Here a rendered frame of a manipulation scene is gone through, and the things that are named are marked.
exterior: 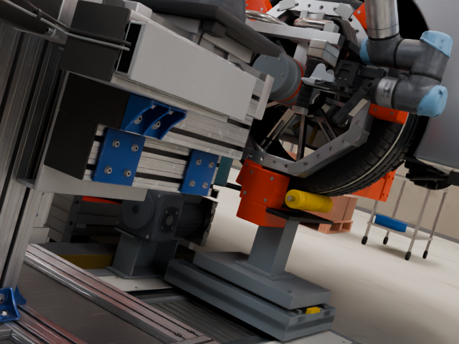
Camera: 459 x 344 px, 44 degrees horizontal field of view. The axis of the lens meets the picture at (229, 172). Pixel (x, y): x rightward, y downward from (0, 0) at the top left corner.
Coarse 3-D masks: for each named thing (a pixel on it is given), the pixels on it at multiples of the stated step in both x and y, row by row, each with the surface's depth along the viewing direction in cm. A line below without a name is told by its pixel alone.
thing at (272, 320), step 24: (168, 264) 199; (192, 264) 201; (192, 288) 192; (216, 288) 187; (240, 288) 189; (240, 312) 181; (264, 312) 176; (288, 312) 177; (312, 312) 184; (288, 336) 174
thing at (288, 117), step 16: (288, 48) 205; (320, 96) 188; (272, 112) 216; (288, 112) 189; (320, 112) 183; (256, 128) 202; (272, 128) 213; (304, 128) 186; (256, 144) 193; (272, 144) 192; (304, 144) 186
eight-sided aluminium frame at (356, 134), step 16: (288, 0) 182; (304, 0) 179; (288, 16) 186; (336, 16) 173; (352, 16) 169; (352, 128) 165; (368, 128) 167; (336, 144) 167; (352, 144) 165; (256, 160) 182; (272, 160) 179; (288, 160) 175; (304, 160) 172; (320, 160) 169; (304, 176) 176
